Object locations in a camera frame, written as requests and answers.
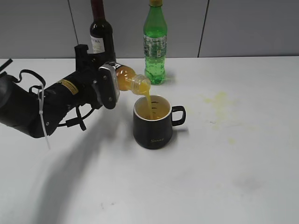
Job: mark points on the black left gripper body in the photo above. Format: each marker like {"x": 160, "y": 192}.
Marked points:
{"x": 76, "y": 89}

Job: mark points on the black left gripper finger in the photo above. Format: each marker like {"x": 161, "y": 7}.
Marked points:
{"x": 108, "y": 85}

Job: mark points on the orange juice bottle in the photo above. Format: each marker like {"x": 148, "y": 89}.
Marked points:
{"x": 128, "y": 80}

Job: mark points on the black ceramic mug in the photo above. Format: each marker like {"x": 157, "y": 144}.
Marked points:
{"x": 153, "y": 129}

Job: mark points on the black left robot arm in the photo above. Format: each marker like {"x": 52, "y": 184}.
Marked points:
{"x": 27, "y": 105}

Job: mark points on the white zip tie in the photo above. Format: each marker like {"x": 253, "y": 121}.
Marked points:
{"x": 41, "y": 104}

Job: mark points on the dark red wine bottle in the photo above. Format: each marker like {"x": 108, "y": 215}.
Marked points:
{"x": 101, "y": 34}

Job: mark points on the green soda bottle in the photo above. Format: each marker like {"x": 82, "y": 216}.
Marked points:
{"x": 155, "y": 42}

